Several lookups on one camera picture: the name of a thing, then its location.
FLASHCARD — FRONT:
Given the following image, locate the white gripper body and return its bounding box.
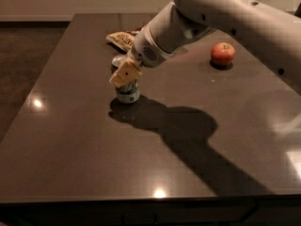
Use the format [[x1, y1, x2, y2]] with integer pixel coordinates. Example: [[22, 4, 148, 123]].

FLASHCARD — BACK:
[[128, 24, 173, 68]]

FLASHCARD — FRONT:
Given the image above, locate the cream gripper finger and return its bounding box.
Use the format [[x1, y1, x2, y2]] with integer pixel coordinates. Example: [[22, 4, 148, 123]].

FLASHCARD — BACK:
[[109, 57, 142, 88]]

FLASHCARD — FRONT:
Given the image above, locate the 7up soda can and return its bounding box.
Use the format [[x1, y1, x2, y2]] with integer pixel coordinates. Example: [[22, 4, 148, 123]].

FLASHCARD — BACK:
[[111, 55, 140, 104]]

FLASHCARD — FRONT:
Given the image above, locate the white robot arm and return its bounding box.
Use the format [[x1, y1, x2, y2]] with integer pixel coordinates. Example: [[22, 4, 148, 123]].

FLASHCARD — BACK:
[[110, 0, 301, 92]]

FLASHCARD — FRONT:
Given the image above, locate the brown chip bag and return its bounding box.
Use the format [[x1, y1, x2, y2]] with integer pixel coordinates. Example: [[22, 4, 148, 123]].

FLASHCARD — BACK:
[[105, 26, 143, 53]]

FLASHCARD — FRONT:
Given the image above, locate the red apple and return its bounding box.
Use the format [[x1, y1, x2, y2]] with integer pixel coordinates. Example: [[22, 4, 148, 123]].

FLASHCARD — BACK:
[[211, 42, 236, 67]]

